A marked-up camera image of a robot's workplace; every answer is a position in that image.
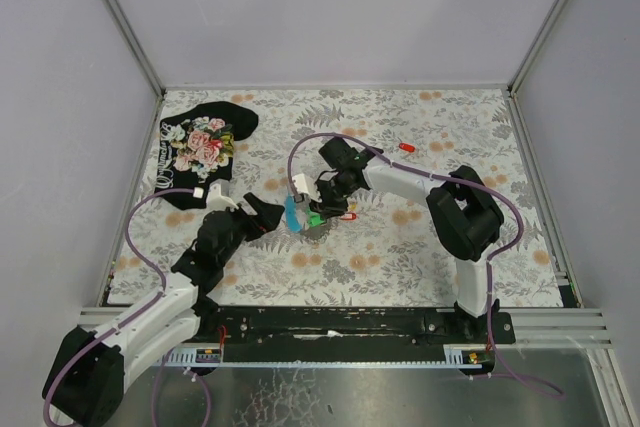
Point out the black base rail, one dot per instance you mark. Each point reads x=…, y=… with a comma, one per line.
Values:
x=332, y=335

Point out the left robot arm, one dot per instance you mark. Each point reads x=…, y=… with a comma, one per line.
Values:
x=94, y=368

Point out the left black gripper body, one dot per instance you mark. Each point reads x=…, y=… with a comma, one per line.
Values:
x=248, y=220

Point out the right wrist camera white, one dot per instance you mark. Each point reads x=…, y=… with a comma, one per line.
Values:
x=304, y=189

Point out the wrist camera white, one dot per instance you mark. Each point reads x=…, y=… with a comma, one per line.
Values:
x=216, y=197
x=304, y=189

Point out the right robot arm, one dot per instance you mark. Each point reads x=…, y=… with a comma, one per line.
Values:
x=464, y=215

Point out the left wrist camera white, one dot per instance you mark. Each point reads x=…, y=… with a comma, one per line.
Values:
x=216, y=197

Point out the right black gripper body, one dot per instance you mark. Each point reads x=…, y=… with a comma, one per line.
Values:
x=323, y=195

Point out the black floral cloth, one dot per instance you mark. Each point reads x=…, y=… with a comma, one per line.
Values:
x=197, y=149

